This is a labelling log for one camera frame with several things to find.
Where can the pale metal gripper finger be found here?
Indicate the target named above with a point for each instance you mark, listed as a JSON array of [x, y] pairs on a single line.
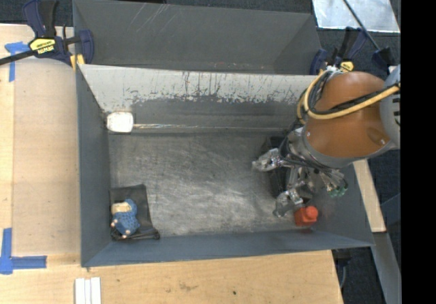
[[269, 160], [286, 201]]

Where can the red small block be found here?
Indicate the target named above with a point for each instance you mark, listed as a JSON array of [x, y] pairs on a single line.
[[305, 216]]

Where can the grey metal bin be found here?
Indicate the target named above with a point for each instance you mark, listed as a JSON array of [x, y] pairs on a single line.
[[204, 180]]

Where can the black cloth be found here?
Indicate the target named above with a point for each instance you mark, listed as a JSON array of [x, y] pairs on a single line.
[[141, 204]]

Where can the white rounded block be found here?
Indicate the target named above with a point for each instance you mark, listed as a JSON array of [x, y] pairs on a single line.
[[119, 122]]

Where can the blue toy figure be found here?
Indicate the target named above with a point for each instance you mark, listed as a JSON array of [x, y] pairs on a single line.
[[124, 220]]

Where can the pale wood board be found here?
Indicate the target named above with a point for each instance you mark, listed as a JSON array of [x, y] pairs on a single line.
[[44, 159]]

